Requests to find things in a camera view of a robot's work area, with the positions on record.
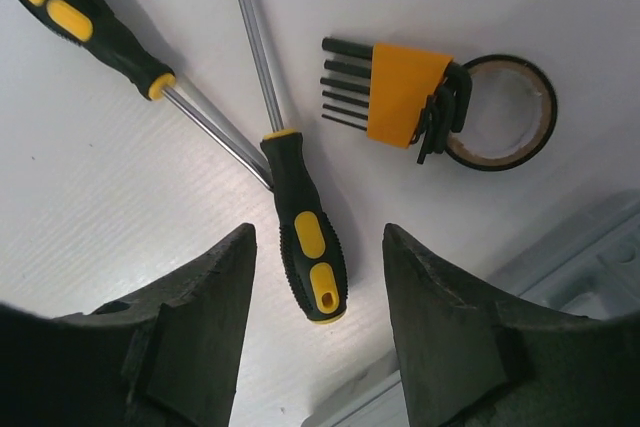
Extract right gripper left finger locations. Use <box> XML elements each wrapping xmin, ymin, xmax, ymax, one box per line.
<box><xmin>1</xmin><ymin>223</ymin><xmax>256</xmax><ymax>426</ymax></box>

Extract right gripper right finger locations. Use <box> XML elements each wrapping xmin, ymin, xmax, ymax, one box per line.
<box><xmin>382</xmin><ymin>224</ymin><xmax>639</xmax><ymax>426</ymax></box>

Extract grey plastic tool case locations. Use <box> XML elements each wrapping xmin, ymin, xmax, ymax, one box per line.
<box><xmin>306</xmin><ymin>191</ymin><xmax>639</xmax><ymax>426</ymax></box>

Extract black yellow screwdriver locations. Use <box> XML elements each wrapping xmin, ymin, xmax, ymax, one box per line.
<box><xmin>18</xmin><ymin>0</ymin><xmax>273</xmax><ymax>191</ymax></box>
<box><xmin>238</xmin><ymin>0</ymin><xmax>348</xmax><ymax>324</ymax></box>

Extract black electrical tape roll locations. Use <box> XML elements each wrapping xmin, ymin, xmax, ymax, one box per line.
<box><xmin>445</xmin><ymin>54</ymin><xmax>558</xmax><ymax>172</ymax></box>

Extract hex key set orange holder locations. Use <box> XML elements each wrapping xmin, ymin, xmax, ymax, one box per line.
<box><xmin>320</xmin><ymin>37</ymin><xmax>473</xmax><ymax>164</ymax></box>

